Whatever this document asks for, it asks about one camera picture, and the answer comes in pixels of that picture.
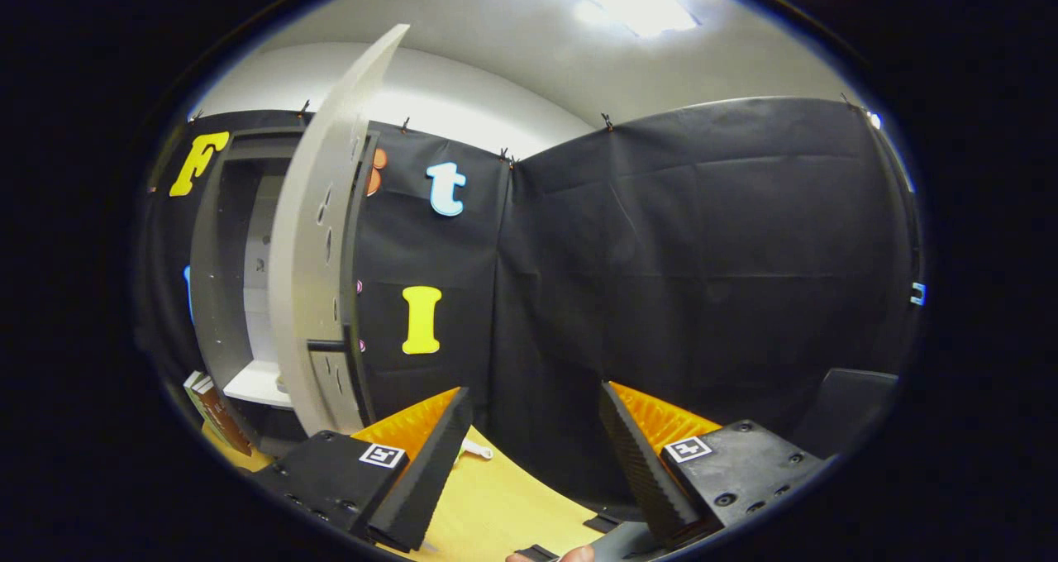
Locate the green book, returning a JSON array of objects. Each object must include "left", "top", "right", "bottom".
[{"left": 183, "top": 370, "right": 217, "bottom": 431}]

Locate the ceiling light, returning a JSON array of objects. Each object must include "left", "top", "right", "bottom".
[{"left": 529, "top": 0, "right": 703, "bottom": 38}]

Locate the white cabinet shelf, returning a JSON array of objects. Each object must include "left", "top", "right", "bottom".
[{"left": 223, "top": 360, "right": 290, "bottom": 408}]

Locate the brown book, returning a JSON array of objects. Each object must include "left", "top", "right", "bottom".
[{"left": 194, "top": 378, "right": 253, "bottom": 457}]

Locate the grey cabinet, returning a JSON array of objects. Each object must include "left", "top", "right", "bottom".
[{"left": 188, "top": 126, "right": 383, "bottom": 455}]

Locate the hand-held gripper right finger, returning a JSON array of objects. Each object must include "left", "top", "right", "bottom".
[{"left": 598, "top": 380, "right": 836, "bottom": 548}]

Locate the black backdrop cloth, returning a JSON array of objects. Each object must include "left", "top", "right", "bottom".
[{"left": 136, "top": 98, "right": 922, "bottom": 513}]

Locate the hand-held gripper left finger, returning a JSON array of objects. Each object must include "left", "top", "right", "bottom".
[{"left": 248, "top": 387, "right": 474, "bottom": 553}]

